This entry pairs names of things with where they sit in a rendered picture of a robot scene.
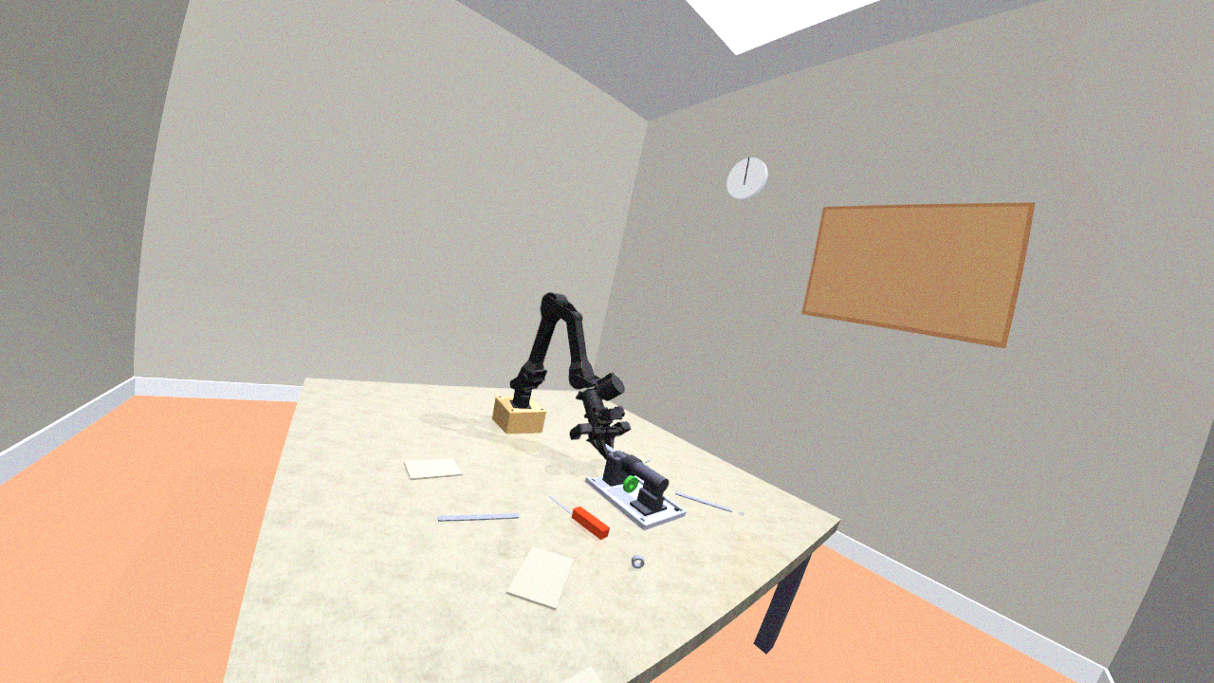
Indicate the red-handled screwdriver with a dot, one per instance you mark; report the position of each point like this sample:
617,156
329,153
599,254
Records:
587,520

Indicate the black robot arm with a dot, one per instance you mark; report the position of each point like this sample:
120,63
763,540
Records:
581,375

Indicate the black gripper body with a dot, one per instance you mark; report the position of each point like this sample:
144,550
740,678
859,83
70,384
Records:
592,428

